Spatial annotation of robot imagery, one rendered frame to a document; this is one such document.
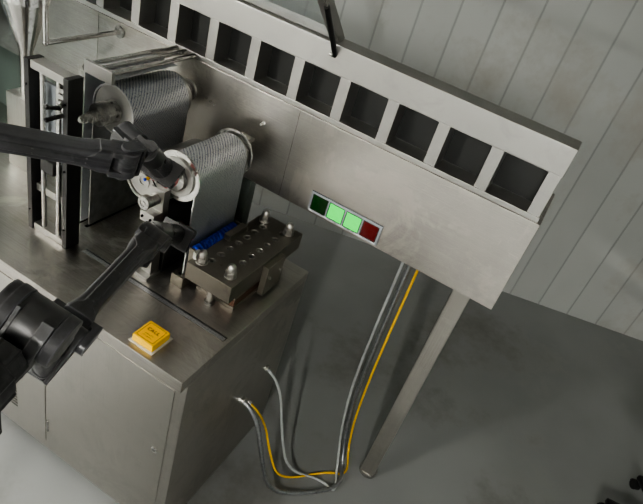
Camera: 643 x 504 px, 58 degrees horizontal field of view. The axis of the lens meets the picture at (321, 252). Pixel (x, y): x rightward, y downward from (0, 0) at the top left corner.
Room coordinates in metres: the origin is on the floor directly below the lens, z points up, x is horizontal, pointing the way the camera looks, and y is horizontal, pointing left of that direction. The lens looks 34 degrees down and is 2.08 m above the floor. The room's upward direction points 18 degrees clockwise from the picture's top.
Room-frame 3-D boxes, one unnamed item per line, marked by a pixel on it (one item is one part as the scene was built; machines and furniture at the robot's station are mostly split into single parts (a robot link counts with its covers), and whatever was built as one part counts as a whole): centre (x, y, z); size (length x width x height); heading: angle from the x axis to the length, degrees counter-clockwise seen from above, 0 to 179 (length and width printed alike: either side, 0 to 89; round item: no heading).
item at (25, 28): (1.69, 1.09, 1.18); 0.14 x 0.14 x 0.57
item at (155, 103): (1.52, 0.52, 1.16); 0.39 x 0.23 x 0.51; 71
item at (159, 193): (1.33, 0.48, 1.05); 0.06 x 0.05 x 0.31; 161
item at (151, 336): (1.08, 0.36, 0.91); 0.07 x 0.07 x 0.02; 71
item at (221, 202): (1.45, 0.34, 1.11); 0.23 x 0.01 x 0.18; 161
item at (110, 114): (1.42, 0.68, 1.33); 0.06 x 0.06 x 0.06; 71
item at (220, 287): (1.45, 0.22, 1.00); 0.40 x 0.16 x 0.06; 161
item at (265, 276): (1.44, 0.12, 0.96); 0.10 x 0.03 x 0.11; 161
